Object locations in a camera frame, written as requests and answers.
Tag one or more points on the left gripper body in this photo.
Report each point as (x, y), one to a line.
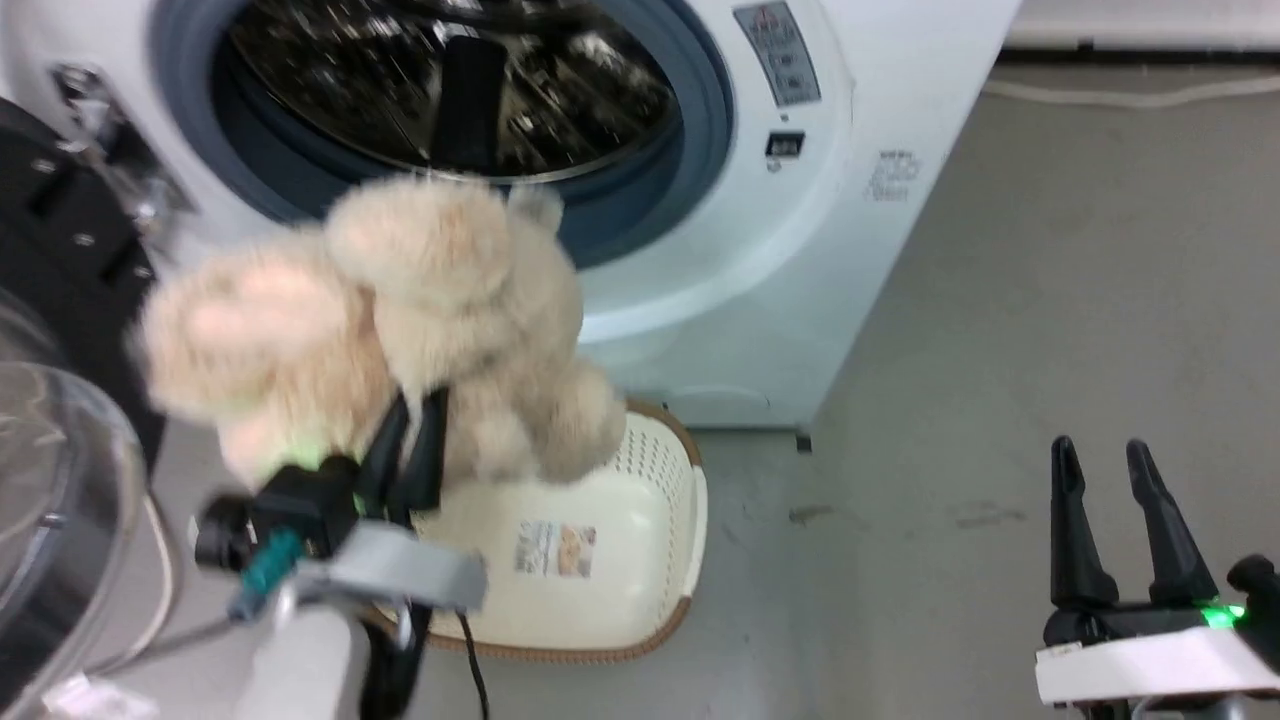
(400, 565)

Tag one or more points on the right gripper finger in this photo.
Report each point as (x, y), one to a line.
(1175, 560)
(1075, 560)

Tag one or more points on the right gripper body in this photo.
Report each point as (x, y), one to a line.
(1150, 665)

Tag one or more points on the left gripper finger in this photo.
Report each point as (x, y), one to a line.
(425, 460)
(382, 470)

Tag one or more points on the beige plush teddy bear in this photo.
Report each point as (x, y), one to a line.
(440, 270)

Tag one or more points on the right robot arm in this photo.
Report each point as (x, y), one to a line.
(1200, 710)

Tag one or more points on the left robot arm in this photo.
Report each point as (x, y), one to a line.
(300, 670)

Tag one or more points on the cream plastic laundry basket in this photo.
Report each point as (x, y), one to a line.
(630, 560)

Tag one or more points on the washing machine door with glass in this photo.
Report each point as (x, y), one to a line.
(70, 260)

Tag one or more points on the white front-load washing machine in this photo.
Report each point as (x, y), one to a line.
(820, 250)

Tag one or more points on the paper label sticker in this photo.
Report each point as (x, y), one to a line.
(555, 549)

